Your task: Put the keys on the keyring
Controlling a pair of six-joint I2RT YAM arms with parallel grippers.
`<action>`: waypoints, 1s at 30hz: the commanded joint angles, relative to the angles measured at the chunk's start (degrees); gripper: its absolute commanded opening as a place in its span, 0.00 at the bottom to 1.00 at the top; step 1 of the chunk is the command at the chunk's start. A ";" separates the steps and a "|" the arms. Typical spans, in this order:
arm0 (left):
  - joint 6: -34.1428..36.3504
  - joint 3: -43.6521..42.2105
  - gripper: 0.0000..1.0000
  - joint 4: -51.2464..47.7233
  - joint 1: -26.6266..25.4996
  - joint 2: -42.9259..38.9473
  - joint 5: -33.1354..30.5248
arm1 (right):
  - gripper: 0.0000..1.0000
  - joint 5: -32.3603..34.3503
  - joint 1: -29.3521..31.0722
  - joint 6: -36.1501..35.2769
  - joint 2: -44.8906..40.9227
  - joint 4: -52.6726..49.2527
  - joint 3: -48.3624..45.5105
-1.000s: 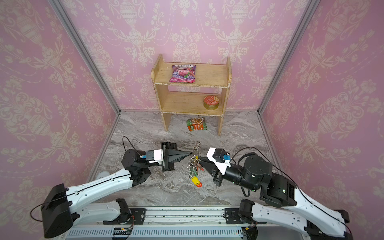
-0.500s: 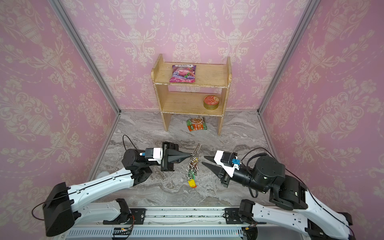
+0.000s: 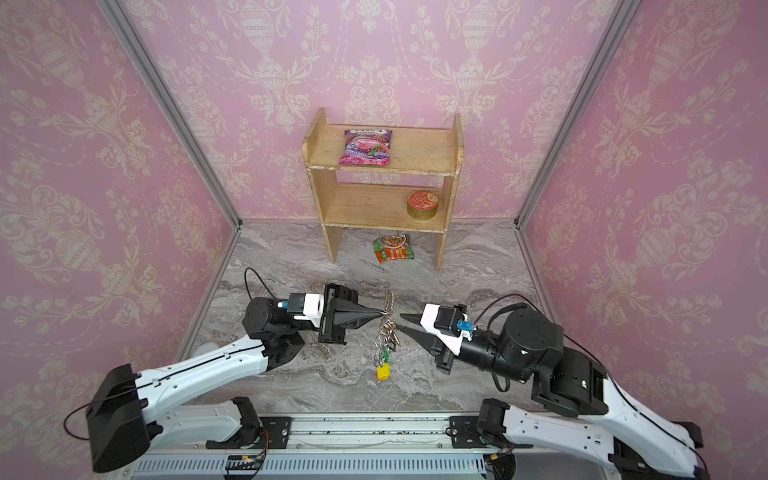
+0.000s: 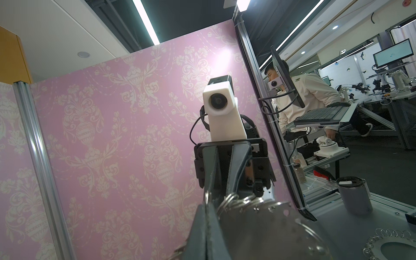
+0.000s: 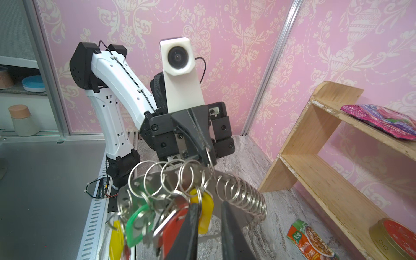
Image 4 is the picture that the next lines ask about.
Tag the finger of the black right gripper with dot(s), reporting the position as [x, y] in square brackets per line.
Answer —
[212, 183]
[237, 181]

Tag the seated person white shirt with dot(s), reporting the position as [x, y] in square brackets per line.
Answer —
[315, 94]

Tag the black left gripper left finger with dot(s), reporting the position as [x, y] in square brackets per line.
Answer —
[195, 248]

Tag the black monitor on arm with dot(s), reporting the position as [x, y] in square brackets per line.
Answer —
[283, 72]

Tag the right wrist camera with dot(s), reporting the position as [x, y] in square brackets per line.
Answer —
[221, 106]

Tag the spare metal key ring plate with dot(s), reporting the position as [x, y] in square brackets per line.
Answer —
[390, 244]

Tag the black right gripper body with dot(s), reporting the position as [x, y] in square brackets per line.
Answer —
[258, 171]

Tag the grey cylindrical cup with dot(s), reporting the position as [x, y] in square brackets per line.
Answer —
[355, 195]

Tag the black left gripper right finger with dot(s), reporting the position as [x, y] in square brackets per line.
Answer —
[216, 248]

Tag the aluminium corner post right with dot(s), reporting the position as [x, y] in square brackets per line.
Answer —
[40, 160]

